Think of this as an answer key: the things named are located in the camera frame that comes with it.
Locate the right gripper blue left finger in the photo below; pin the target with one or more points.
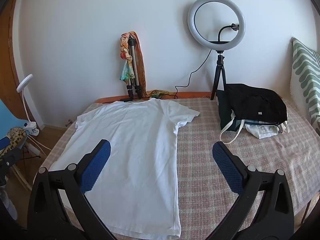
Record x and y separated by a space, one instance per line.
92 164

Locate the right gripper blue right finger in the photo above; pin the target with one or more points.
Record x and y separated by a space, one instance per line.
224 160

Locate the white t-shirt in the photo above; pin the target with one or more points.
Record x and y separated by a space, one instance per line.
136 193

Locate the plaid beige bed blanket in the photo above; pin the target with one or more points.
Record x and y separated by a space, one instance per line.
280 175

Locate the white folded cloth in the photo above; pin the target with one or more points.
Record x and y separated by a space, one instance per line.
262 131

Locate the dark tote bag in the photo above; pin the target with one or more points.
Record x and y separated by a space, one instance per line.
231 126

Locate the black garment on bag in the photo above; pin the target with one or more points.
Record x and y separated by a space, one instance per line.
256 104

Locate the leopard print cloth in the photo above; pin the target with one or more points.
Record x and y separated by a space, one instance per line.
17 137

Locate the light blue chair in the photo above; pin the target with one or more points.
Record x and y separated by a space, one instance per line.
8 121

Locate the silver folded tripod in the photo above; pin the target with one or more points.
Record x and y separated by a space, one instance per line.
135 80

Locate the colourful orange scarf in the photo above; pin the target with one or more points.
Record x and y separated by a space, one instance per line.
127 71

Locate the wooden door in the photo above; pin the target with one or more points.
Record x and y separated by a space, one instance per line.
9 78

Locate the black mini tripod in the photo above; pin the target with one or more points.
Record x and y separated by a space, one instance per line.
219 71

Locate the green white striped pillow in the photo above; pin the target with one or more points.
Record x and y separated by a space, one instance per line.
304 84

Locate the white ring light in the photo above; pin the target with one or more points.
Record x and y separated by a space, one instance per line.
206 17

